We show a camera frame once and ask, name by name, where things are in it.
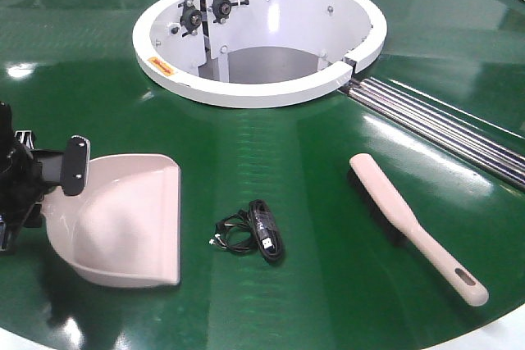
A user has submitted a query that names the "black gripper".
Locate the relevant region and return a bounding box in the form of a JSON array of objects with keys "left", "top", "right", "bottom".
[{"left": 1, "top": 102, "right": 90, "bottom": 253}]

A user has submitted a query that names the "pink plastic dustpan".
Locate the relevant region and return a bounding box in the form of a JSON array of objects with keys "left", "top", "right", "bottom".
[{"left": 42, "top": 153, "right": 181, "bottom": 289}]

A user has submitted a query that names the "thin black wire bundle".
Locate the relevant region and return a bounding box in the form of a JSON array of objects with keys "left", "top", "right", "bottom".
[{"left": 208, "top": 212, "right": 258, "bottom": 256}]

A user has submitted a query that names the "black USB cable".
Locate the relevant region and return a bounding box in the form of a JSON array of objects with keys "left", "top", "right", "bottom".
[{"left": 247, "top": 198, "right": 285, "bottom": 265}]

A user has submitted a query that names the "pink hand brush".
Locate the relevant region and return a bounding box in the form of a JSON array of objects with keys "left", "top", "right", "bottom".
[{"left": 349, "top": 153, "right": 489, "bottom": 307}]

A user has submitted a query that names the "orange warning label front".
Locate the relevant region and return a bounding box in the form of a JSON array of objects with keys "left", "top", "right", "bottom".
[{"left": 148, "top": 57, "right": 176, "bottom": 77}]

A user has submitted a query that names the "black bearing left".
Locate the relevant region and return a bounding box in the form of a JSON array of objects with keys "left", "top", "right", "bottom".
[{"left": 178, "top": 0, "right": 203, "bottom": 37}]

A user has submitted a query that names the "black bearing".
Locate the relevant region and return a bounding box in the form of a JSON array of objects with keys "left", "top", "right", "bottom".
[
  {"left": 211, "top": 0, "right": 250, "bottom": 25},
  {"left": 178, "top": 0, "right": 203, "bottom": 37}
]

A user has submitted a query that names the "black bearing right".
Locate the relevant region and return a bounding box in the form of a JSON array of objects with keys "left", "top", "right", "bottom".
[{"left": 211, "top": 0, "right": 250, "bottom": 25}]

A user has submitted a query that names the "steel rollers right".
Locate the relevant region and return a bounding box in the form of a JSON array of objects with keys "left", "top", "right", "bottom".
[{"left": 339, "top": 77, "right": 524, "bottom": 190}]

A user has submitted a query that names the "white inner conveyor ring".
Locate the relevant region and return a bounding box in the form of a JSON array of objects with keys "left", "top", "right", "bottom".
[{"left": 131, "top": 0, "right": 388, "bottom": 110}]

